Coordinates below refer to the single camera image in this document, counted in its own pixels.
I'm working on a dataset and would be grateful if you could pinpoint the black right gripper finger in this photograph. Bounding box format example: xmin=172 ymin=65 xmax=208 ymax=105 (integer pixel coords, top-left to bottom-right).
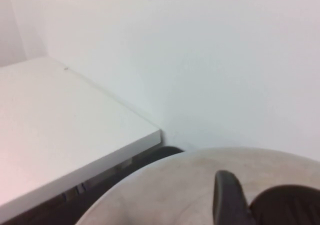
xmin=213 ymin=169 xmax=254 ymax=225

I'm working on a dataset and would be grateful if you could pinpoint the stainless steel lid black knob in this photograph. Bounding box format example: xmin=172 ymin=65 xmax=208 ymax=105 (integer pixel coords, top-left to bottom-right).
xmin=76 ymin=146 xmax=320 ymax=225

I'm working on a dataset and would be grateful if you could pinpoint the white desk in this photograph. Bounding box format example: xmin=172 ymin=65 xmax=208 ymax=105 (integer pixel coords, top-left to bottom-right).
xmin=0 ymin=56 xmax=163 ymax=225

